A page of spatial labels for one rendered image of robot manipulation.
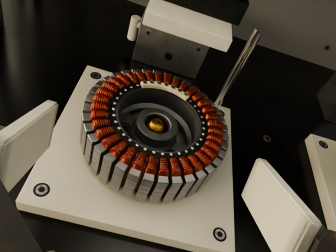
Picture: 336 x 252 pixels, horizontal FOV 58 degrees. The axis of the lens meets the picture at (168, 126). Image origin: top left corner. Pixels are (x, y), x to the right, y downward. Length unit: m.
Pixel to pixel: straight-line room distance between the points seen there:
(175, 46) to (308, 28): 0.22
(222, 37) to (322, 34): 0.30
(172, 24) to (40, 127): 0.10
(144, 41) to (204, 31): 0.13
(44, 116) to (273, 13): 0.36
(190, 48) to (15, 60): 0.17
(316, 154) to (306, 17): 0.21
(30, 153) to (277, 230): 0.13
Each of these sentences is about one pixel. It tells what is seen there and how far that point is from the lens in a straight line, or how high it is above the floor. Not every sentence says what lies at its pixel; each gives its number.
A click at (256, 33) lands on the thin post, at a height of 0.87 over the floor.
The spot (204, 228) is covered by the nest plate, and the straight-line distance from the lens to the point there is 0.23.
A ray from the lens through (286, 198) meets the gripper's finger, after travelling 0.17.
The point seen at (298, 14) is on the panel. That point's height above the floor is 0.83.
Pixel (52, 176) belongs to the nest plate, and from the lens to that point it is 0.23.
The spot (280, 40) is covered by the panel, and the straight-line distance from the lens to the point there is 0.48.
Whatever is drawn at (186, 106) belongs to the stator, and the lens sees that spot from 0.25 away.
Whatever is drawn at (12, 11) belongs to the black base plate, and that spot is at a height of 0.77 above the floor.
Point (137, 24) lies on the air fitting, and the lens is 0.34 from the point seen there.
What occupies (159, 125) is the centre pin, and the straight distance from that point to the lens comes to 0.23.
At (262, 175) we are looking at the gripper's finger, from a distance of 0.19.
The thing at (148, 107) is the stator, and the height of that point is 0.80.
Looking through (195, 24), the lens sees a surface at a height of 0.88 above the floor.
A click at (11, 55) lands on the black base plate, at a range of 0.33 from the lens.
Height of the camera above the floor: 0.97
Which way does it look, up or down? 45 degrees down
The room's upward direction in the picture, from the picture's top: 23 degrees clockwise
